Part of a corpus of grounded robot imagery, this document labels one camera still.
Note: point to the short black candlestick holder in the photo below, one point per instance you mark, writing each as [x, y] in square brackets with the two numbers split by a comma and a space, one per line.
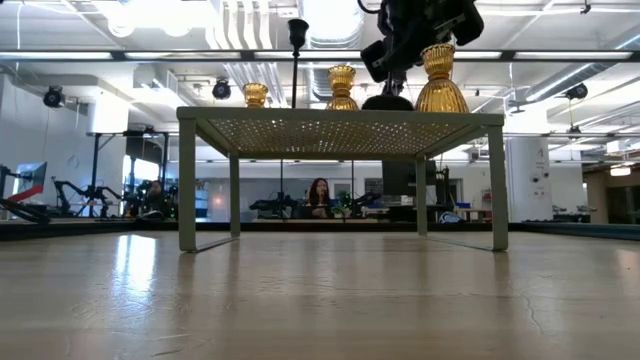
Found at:
[387, 103]
[298, 32]

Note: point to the amber glass candle holder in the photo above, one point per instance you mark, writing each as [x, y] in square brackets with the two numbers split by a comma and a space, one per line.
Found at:
[440, 95]
[255, 95]
[342, 80]

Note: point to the background black robot arm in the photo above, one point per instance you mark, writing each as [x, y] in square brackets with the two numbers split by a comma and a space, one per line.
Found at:
[275, 204]
[365, 200]
[90, 192]

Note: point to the green perforated metal shelf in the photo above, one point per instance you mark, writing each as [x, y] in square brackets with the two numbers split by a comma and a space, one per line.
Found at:
[340, 117]

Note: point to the large black screen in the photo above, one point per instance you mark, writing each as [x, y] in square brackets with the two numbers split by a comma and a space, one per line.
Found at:
[400, 177]

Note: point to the small background potted plant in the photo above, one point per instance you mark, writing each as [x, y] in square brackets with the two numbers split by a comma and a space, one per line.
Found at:
[342, 206]

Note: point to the person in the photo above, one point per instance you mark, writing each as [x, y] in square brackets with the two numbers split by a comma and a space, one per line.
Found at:
[320, 197]
[155, 197]

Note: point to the blue bin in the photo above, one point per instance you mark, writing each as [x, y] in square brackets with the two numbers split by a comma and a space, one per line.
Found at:
[463, 205]

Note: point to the white column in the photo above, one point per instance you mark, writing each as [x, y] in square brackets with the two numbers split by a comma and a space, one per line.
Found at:
[527, 180]

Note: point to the black ceiling spotlight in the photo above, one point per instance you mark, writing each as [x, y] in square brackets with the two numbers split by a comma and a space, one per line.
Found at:
[577, 91]
[221, 89]
[53, 96]

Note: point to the black hanging screen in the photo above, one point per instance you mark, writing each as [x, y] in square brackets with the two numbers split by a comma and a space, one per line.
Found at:
[144, 147]

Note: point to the small computer monitor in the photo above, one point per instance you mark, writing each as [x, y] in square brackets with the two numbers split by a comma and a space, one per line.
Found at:
[31, 176]

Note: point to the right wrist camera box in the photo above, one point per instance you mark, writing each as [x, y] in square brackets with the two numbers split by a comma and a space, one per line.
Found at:
[374, 60]

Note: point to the glowing wall lamp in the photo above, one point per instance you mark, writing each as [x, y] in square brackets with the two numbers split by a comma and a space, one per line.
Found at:
[620, 171]

